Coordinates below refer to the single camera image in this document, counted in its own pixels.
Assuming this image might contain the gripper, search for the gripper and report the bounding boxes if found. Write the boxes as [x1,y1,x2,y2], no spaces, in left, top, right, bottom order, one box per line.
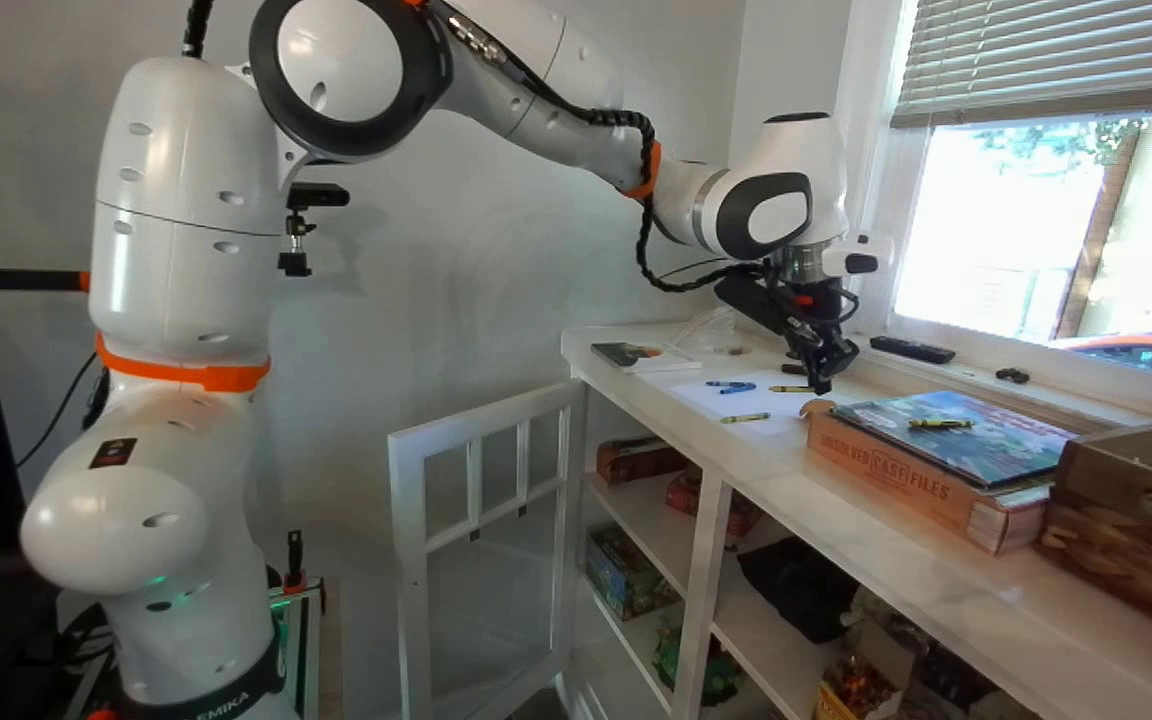
[772,283,862,397]

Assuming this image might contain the blue green picture book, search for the blue green picture book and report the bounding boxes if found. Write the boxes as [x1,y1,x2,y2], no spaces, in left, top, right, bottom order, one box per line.
[830,390,1079,489]

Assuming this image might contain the black remote control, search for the black remote control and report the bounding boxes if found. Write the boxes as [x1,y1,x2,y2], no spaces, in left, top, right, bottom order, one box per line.
[869,335,958,366]

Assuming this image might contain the white paper sheet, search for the white paper sheet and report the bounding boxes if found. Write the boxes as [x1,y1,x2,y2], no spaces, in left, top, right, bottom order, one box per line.
[669,371,839,423]

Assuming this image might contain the clear plastic bag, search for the clear plastic bag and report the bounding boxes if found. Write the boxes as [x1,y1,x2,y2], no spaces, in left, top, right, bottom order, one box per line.
[674,304,749,353]

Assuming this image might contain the orange game box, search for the orange game box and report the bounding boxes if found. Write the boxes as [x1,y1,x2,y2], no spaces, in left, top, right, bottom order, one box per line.
[805,404,1053,557]

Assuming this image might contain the crayon box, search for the crayon box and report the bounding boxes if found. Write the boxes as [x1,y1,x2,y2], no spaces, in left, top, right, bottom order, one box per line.
[591,341,704,374]

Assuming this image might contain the red box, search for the red box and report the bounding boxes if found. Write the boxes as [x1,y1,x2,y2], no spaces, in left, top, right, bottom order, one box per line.
[664,468,764,543]

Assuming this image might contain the brown cardboard box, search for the brown cardboard box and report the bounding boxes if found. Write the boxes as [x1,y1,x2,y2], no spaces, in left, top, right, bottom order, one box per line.
[595,436,689,487]

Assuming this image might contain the window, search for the window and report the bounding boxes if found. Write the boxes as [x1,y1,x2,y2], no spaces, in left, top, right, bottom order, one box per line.
[876,100,1152,346]

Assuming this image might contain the black bag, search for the black bag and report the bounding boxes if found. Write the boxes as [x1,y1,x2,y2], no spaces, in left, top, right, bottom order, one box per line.
[736,536,863,645]

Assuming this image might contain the blue green puzzle box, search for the blue green puzzle box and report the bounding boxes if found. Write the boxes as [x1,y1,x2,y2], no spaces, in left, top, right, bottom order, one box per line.
[585,524,679,622]

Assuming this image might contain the wooden crate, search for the wooden crate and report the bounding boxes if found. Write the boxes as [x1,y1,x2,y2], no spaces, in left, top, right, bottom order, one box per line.
[1036,413,1152,653]

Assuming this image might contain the green toy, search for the green toy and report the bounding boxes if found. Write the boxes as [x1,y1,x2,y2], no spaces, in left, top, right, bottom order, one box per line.
[650,618,743,705]

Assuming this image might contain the yellow box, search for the yellow box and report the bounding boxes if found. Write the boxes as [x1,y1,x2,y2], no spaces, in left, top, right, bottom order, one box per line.
[813,654,899,720]

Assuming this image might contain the window blinds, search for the window blinds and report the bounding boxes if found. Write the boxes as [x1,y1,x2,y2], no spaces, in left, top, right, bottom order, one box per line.
[890,0,1152,130]

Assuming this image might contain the white glass cabinet door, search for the white glass cabinet door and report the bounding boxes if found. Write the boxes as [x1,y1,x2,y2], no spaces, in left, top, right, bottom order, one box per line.
[387,379,589,720]

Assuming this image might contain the red black clamp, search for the red black clamp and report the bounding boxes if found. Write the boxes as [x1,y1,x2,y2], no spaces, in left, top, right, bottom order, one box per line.
[281,529,310,597]

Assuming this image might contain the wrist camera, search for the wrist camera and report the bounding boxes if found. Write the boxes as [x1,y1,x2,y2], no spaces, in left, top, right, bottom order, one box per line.
[714,272,787,337]

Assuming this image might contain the camera on mount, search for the camera on mount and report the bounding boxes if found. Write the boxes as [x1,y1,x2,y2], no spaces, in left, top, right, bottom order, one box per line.
[276,182,351,279]

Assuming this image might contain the black cable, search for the black cable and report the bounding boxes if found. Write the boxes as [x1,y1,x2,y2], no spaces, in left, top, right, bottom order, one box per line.
[0,350,103,527]

